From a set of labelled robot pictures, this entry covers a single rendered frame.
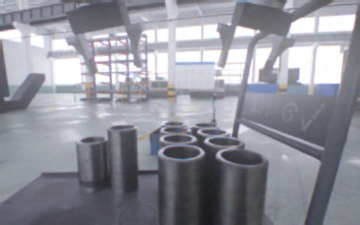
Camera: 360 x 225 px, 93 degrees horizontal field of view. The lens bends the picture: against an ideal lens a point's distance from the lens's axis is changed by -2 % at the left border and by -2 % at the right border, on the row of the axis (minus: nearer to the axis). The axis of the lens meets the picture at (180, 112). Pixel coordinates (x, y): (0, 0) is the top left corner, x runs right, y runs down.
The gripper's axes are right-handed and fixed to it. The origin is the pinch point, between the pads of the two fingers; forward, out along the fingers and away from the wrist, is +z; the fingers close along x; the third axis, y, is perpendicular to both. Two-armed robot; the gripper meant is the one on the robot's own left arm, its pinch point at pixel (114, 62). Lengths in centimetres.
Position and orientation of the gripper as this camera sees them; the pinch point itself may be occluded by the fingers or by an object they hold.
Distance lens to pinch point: 50.9
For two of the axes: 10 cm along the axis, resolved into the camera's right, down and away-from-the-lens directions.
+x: -9.8, 0.9, 1.7
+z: 1.6, 8.5, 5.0
